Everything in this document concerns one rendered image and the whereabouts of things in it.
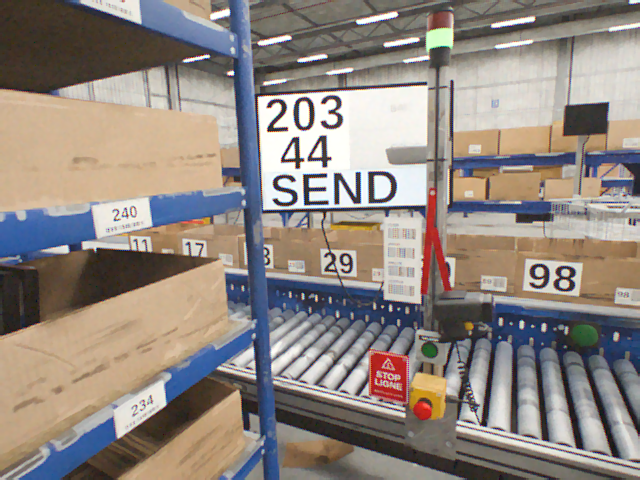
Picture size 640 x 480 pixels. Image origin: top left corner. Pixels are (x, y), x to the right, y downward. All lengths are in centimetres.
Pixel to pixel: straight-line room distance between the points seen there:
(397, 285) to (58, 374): 71
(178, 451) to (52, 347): 23
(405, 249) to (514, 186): 488
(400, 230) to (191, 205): 55
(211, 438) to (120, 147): 40
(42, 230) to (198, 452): 37
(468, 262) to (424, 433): 67
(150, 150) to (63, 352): 23
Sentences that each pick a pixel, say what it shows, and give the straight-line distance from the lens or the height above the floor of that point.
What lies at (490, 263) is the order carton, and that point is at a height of 100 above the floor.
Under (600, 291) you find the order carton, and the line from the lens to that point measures 156.
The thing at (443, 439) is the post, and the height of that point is 71.
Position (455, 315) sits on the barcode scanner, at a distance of 88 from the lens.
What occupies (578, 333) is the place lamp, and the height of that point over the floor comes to 82.
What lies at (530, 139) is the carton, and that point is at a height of 156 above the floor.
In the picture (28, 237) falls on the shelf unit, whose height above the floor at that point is 132.
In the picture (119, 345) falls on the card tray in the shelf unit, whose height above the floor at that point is 119.
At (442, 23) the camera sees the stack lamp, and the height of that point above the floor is 163.
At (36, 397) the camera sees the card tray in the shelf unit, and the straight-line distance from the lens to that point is 45.
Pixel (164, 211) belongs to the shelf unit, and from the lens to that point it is 45.
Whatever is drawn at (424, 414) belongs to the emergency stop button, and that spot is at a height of 84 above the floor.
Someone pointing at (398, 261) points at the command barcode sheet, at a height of 114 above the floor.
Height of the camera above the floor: 137
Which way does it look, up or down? 11 degrees down
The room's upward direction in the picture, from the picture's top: 3 degrees counter-clockwise
